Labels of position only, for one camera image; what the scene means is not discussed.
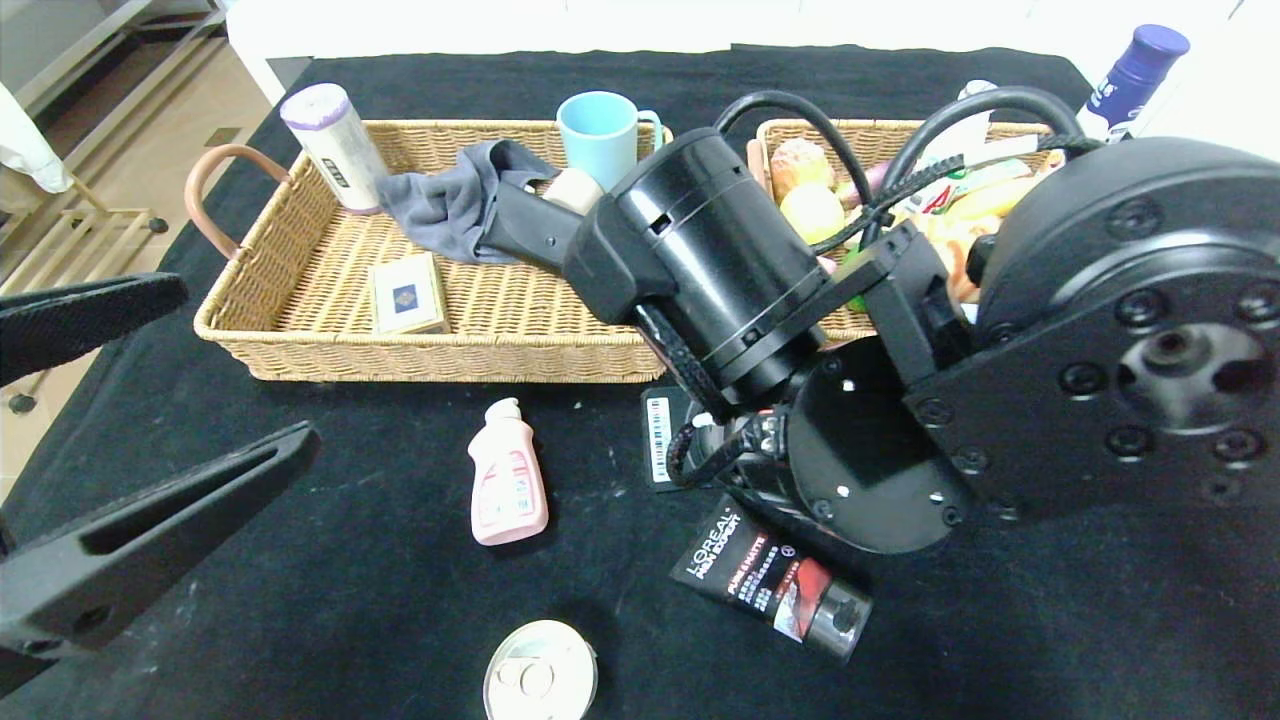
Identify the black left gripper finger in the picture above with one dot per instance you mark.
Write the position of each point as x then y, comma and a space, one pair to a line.
150, 540
80, 325

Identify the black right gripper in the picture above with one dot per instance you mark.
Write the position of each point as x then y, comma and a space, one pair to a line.
664, 438

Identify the pink plastic bottle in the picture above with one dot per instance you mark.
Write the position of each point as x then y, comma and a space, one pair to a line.
505, 480

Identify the toy croissant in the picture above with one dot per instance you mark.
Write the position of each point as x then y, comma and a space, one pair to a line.
950, 250

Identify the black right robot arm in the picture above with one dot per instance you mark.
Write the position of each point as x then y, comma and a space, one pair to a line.
1100, 350

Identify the wooden rack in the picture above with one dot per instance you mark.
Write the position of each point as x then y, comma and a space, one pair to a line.
90, 235

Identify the black cosmetic tube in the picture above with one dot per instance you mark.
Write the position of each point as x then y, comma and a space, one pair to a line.
760, 585

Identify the white hanging cloth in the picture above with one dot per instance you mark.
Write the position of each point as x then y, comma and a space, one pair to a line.
25, 150

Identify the black glasses case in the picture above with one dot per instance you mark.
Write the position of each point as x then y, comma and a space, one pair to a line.
530, 230

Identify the round tin can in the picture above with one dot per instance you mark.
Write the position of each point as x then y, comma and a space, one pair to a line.
540, 670

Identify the small beige cup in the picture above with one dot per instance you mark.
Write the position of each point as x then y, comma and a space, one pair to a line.
575, 190

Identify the yellow lemon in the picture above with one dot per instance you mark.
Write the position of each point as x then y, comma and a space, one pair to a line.
812, 212

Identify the beige card box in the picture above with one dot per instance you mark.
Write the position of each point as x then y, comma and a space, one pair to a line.
405, 295

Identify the light blue mug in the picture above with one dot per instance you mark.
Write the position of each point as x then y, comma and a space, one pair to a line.
600, 140

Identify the orange pink peach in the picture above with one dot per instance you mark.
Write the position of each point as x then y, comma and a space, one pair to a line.
800, 165

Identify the white tumbler with purple lid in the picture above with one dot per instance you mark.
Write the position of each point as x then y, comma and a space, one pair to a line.
335, 150

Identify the grey cloth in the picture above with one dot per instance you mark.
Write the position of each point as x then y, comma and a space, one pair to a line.
440, 210

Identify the yellow banana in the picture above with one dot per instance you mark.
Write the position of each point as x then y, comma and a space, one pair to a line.
985, 200

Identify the black table cloth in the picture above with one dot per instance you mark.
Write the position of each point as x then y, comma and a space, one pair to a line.
480, 75

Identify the white milk drink bottle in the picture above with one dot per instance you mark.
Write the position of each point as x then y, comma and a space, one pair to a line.
965, 135

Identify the white bottle with blue cap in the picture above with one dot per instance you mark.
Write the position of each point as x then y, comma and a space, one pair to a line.
1130, 80

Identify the grey shelf frame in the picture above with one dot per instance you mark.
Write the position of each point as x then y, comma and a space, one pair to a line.
175, 35

